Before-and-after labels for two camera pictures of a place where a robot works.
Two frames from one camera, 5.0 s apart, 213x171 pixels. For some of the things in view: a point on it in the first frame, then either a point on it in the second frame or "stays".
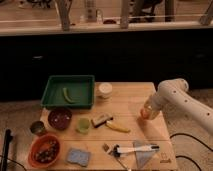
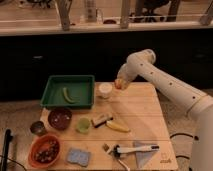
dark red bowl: (60, 118) stays
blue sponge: (78, 156) stays
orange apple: (145, 114) → (119, 84)
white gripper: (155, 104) → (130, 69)
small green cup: (84, 124) stays
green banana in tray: (68, 99) stays
